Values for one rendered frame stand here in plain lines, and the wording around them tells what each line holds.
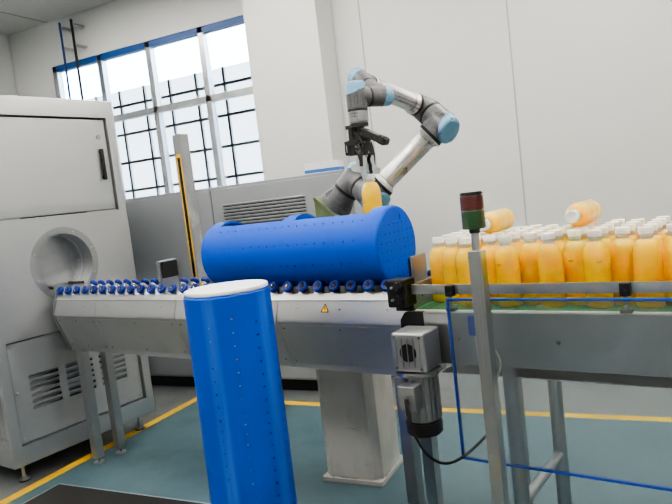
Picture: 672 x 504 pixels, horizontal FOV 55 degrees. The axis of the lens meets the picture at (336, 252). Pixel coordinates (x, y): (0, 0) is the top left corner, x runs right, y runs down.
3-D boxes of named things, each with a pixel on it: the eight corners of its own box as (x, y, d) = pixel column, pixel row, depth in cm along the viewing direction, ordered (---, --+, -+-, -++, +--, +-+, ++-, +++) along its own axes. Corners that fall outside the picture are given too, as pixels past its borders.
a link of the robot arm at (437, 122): (359, 201, 287) (447, 111, 277) (376, 221, 278) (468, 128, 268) (345, 190, 278) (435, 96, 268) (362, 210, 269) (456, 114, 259)
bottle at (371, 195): (388, 230, 239) (382, 176, 237) (371, 232, 236) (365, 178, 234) (378, 229, 246) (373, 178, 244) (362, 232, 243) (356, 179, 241)
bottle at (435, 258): (437, 303, 212) (431, 244, 210) (430, 300, 219) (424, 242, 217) (458, 300, 213) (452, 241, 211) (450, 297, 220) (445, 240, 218)
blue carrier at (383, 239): (250, 280, 294) (242, 218, 291) (420, 276, 243) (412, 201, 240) (205, 293, 271) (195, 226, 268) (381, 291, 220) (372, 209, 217)
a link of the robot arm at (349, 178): (349, 185, 295) (366, 162, 291) (363, 202, 287) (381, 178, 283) (331, 178, 287) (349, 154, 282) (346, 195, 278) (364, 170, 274)
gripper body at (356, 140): (356, 157, 245) (353, 125, 244) (375, 154, 240) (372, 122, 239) (345, 157, 239) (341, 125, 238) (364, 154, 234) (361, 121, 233)
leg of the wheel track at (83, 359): (100, 460, 352) (83, 348, 347) (107, 461, 349) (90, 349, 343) (91, 464, 348) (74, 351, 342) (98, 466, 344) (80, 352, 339)
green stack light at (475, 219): (468, 227, 178) (466, 210, 178) (490, 226, 175) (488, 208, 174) (458, 230, 173) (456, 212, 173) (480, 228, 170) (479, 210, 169)
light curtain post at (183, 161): (222, 445, 353) (180, 135, 338) (230, 446, 350) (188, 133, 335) (214, 449, 348) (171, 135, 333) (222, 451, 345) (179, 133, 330)
